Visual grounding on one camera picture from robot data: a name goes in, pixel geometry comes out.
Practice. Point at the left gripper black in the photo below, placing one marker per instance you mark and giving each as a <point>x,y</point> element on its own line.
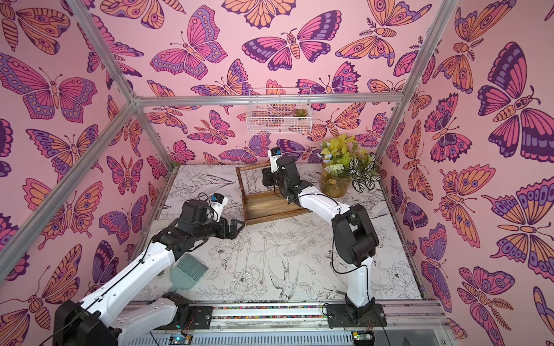
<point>233,233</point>

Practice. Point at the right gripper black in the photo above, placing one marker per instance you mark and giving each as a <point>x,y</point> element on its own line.
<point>270,176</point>

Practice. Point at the wooden jewelry display stand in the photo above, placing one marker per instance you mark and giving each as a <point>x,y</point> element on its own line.
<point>261,207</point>

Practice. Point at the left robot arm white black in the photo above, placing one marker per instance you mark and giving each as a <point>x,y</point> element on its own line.
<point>99,318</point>

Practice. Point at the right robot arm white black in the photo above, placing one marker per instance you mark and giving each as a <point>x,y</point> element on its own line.
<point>354,238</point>

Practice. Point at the glass vase with plants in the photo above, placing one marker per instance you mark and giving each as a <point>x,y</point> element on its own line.
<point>345,165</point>

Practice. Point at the small succulent in basket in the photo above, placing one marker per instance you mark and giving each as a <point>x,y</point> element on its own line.
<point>301,113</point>

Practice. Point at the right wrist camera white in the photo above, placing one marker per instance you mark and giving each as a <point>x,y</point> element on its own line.
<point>274,155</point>

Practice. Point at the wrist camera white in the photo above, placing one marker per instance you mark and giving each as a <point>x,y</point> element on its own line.
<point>218,202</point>
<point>274,155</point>

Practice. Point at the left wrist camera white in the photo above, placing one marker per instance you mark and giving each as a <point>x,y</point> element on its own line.
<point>218,202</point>

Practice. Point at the white wire wall basket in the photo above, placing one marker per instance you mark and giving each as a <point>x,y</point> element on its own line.
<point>271,110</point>

